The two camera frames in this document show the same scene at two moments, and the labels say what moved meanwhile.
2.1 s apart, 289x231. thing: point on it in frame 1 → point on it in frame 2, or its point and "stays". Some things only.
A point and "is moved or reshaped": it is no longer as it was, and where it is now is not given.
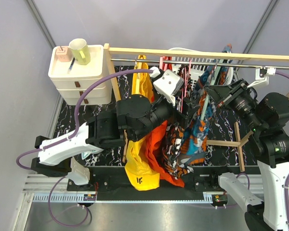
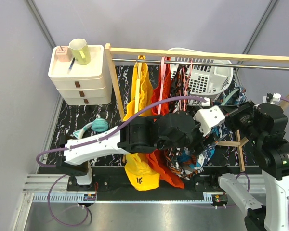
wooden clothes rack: (109, 52) stays
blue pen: (72, 64) stays
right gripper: (223, 95) → (230, 111)
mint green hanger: (216, 69) is moved or reshaped
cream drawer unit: (72, 79) stays
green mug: (81, 51) stays
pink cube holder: (63, 53) stays
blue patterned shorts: (193, 150) → (193, 161)
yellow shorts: (141, 173) stays
